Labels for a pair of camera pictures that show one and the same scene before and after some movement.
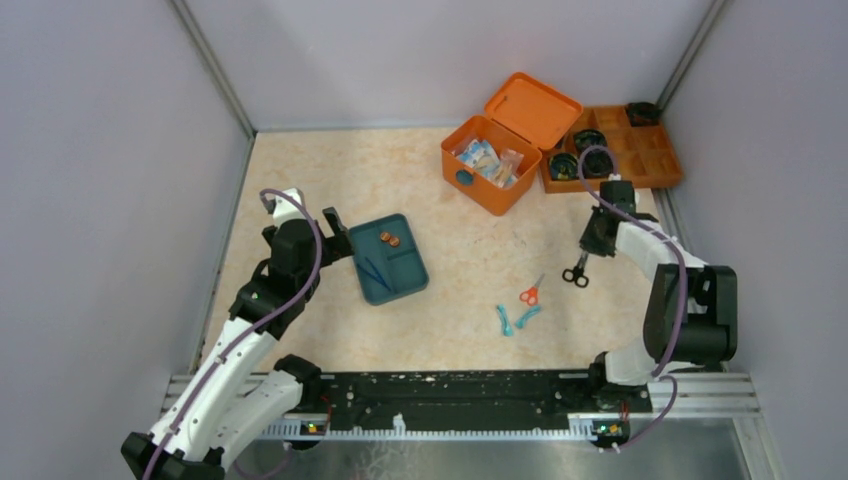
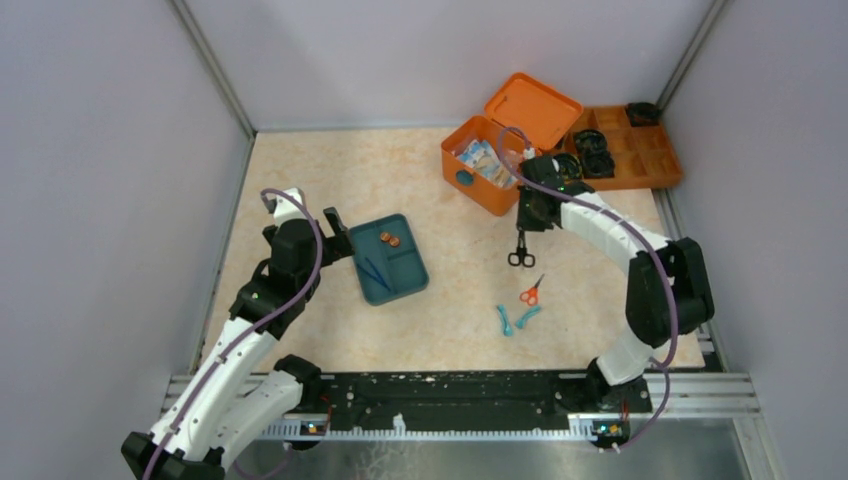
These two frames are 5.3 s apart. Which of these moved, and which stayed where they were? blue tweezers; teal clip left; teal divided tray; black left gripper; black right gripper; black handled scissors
Moved: black right gripper; black handled scissors
Stayed: black left gripper; teal clip left; blue tweezers; teal divided tray
